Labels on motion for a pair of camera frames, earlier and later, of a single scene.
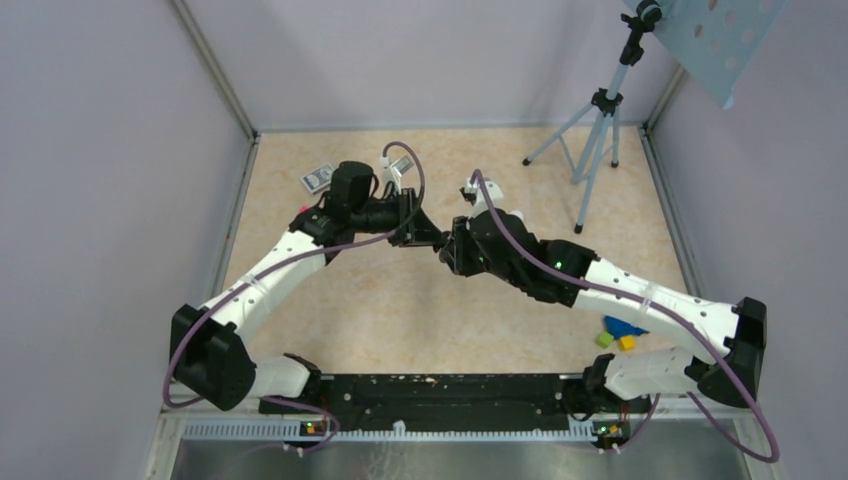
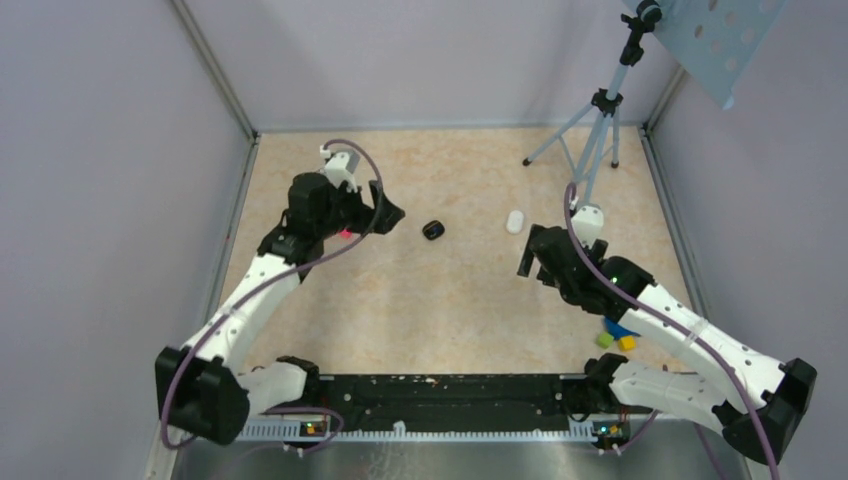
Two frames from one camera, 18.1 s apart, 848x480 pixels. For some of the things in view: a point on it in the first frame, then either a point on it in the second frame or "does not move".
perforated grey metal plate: (716, 39) does not move
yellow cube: (626, 343) does not move
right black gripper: (456, 252) to (527, 262)
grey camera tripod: (582, 139) does not move
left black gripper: (415, 227) to (366, 215)
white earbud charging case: (517, 213) does not move
